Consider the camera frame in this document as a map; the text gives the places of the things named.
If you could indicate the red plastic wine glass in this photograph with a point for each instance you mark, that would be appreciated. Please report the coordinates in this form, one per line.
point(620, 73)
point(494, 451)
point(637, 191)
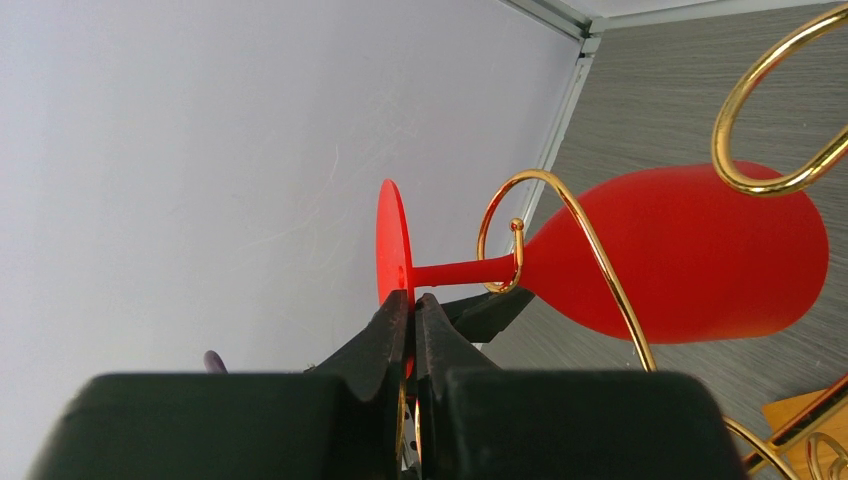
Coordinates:
point(662, 258)

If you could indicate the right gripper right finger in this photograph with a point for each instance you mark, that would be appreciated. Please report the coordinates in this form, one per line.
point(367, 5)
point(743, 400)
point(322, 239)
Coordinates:
point(478, 421)

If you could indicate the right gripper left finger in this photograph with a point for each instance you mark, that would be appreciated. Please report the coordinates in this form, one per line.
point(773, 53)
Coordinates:
point(341, 420)

